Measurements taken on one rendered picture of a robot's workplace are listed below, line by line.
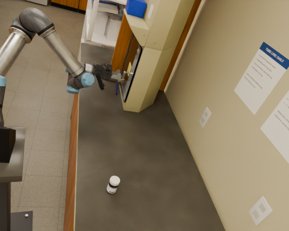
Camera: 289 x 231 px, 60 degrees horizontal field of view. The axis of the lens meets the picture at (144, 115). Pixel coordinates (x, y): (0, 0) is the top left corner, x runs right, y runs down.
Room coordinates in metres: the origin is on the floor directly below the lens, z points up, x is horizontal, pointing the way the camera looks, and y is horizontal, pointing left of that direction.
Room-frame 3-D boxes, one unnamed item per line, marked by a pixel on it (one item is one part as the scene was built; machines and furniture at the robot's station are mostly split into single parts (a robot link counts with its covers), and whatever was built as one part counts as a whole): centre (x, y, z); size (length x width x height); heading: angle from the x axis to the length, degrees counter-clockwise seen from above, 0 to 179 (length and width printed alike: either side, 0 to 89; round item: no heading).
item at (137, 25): (1.54, 0.26, 1.46); 0.32 x 0.11 x 0.10; 23
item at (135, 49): (1.56, 0.22, 1.19); 0.30 x 0.01 x 0.40; 23
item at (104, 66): (1.38, 0.35, 1.17); 0.12 x 0.08 x 0.09; 113
